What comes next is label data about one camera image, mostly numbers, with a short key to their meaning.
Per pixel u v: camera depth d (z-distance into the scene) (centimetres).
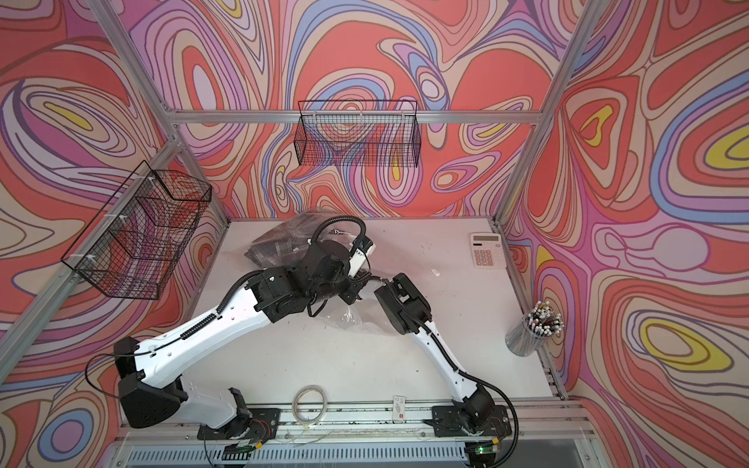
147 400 39
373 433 72
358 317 70
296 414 74
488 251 108
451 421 73
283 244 106
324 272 48
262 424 73
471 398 65
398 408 75
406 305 72
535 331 73
